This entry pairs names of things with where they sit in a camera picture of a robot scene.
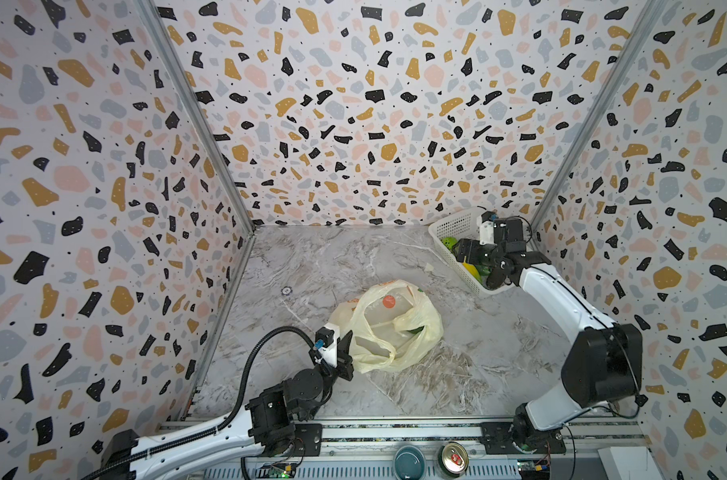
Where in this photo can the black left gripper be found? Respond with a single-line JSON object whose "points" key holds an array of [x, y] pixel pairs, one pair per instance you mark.
{"points": [[343, 356]]}

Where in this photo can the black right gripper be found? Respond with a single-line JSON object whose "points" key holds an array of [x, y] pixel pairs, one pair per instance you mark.
{"points": [[486, 259]]}

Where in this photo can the green yellow mango fruit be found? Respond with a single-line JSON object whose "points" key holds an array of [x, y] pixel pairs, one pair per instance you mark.
{"points": [[473, 271]]}

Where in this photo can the white plastic mesh basket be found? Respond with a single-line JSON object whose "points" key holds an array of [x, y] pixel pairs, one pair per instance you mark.
{"points": [[464, 225]]}

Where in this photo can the bright green round fruit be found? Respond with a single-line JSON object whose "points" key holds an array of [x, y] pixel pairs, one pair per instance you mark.
{"points": [[449, 242]]}

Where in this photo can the yellow plastic bag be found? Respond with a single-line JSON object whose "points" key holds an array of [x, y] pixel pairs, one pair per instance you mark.
{"points": [[393, 326]]}

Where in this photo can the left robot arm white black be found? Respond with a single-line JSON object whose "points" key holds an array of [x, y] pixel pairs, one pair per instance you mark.
{"points": [[277, 422]]}

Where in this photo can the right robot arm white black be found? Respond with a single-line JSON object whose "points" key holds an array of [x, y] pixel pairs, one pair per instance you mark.
{"points": [[606, 358]]}

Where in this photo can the left green circuit board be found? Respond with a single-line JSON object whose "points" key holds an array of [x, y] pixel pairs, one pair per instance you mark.
{"points": [[278, 470]]}

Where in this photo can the green circuit board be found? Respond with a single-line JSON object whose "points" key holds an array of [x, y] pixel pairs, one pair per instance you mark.
{"points": [[534, 470], [278, 470]]}

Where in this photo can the teal round cup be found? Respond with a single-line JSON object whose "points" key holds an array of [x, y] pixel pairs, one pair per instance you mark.
{"points": [[409, 463]]}

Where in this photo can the metal drink can top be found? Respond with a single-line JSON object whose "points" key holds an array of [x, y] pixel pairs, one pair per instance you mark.
{"points": [[452, 460]]}

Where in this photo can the right green circuit board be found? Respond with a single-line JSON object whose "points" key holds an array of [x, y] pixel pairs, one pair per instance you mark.
{"points": [[534, 470]]}

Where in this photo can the white box corner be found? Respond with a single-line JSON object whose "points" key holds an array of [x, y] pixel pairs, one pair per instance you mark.
{"points": [[629, 463]]}

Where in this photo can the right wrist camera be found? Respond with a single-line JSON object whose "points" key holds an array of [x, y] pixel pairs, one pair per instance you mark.
{"points": [[487, 232]]}

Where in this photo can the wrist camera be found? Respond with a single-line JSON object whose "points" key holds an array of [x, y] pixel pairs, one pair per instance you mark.
{"points": [[487, 232], [325, 346]]}

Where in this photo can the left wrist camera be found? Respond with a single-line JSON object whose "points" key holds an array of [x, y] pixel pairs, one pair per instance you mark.
{"points": [[325, 346]]}

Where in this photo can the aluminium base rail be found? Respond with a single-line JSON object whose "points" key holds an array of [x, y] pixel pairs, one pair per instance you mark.
{"points": [[364, 448]]}

